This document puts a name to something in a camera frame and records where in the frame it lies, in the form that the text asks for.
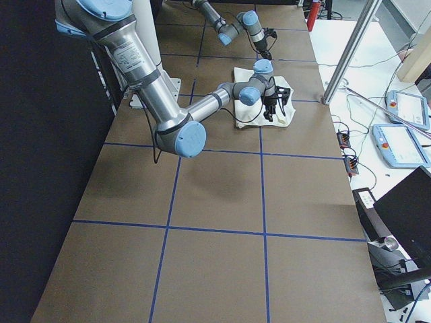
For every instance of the wooden board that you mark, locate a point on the wooden board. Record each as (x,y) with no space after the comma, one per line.
(418,60)

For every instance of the black monitor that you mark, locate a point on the black monitor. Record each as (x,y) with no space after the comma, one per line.
(405,210)

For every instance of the upper orange black connector block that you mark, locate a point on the upper orange black connector block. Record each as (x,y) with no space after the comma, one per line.
(343,140)

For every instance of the white power strip box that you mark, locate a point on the white power strip box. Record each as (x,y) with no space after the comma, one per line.
(367,199)

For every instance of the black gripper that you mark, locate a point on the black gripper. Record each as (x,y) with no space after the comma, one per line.
(261,46)
(270,101)

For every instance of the red fire extinguisher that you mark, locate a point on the red fire extinguisher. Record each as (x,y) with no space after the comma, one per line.
(313,13)

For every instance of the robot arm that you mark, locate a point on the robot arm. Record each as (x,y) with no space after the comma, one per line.
(126,29)
(232,22)

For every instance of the blue teach pendant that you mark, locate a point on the blue teach pendant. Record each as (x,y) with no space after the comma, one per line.
(408,107)
(399,147)

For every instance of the upper blue teach pendant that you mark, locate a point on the upper blue teach pendant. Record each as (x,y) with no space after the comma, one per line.
(408,107)

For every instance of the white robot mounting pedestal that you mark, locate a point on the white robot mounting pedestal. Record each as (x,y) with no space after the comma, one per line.
(146,12)

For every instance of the silver metal cup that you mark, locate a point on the silver metal cup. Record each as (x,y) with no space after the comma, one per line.
(390,243)

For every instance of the lower orange black connector block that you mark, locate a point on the lower orange black connector block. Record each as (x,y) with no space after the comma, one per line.
(351,165)

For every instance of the orange black connector block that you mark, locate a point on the orange black connector block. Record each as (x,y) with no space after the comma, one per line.
(343,140)
(351,165)

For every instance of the aluminium frame post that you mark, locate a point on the aluminium frame post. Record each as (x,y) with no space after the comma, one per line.
(366,16)

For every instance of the lower blue teach pendant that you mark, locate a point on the lower blue teach pendant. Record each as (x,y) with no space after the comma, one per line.
(399,147)

